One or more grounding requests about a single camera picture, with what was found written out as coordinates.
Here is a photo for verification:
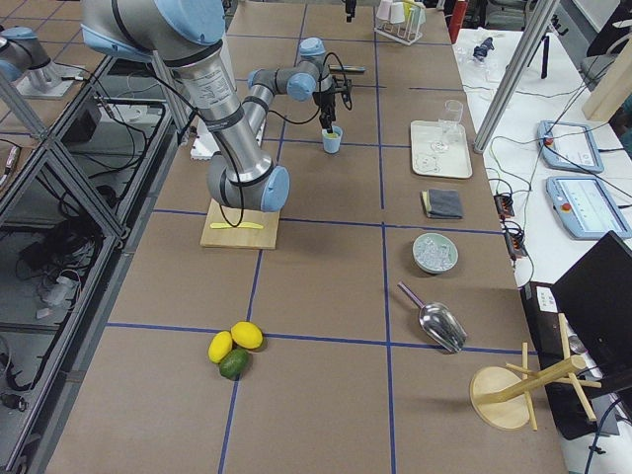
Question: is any aluminium frame post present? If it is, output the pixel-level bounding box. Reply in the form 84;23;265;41
473;0;560;154

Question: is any black laptop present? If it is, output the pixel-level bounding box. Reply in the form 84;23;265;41
520;231;631;415

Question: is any bamboo cutting board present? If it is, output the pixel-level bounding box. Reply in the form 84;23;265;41
200;200;280;250

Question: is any teach pendant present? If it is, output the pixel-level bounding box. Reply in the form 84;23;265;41
536;120;604;174
545;177;631;240

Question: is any yellow lemon left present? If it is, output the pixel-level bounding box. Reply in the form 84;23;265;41
207;331;233;364

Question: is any lower teach pendant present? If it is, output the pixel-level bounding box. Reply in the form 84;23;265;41
545;177;631;240

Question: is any wooden mug tree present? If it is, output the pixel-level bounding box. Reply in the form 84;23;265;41
469;313;601;431

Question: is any cream plastic tray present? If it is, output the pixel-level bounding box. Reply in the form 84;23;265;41
410;120;473;179

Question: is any clear wine glass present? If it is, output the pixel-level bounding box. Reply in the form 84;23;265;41
431;100;463;152

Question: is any orange black connector box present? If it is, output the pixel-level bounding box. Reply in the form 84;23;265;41
494;194;514;220

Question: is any yellow lemon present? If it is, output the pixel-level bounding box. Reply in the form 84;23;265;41
207;331;233;364
230;321;264;350

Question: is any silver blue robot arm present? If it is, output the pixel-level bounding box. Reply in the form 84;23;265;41
82;0;352;212

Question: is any white wire cup rack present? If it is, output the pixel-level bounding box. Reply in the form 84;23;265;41
374;14;423;45

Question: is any pale green plastic cup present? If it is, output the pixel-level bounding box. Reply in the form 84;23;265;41
409;2;426;31

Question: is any grey folded cloth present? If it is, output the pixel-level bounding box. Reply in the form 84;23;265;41
421;189;463;219

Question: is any metal ice scoop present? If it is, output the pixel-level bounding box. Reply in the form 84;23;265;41
397;281;467;354

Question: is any green bowl with ice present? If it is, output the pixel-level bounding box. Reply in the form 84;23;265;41
412;233;458;275

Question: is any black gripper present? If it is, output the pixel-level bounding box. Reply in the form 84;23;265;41
343;0;356;23
313;75;353;129

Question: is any yellow lemon right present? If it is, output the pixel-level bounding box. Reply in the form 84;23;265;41
230;321;264;350

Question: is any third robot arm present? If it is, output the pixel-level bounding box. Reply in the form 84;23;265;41
1;1;331;89

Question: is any light blue plastic cup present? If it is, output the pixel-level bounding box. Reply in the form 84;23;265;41
322;128;343;154

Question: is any upper teach pendant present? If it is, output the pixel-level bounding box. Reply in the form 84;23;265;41
536;120;604;174

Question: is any yellow plastic knife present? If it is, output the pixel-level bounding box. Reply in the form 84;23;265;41
208;221;265;230

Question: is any grey green plastic cup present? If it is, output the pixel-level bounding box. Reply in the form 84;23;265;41
389;1;406;25

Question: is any pink plastic cup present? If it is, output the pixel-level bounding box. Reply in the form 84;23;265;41
376;0;393;22

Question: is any green lime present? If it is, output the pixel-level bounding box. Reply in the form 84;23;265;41
219;348;250;379

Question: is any blue tool on side table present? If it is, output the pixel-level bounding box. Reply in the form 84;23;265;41
472;37;495;62

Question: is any yellow plastic cup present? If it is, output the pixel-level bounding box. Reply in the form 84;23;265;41
404;1;414;17

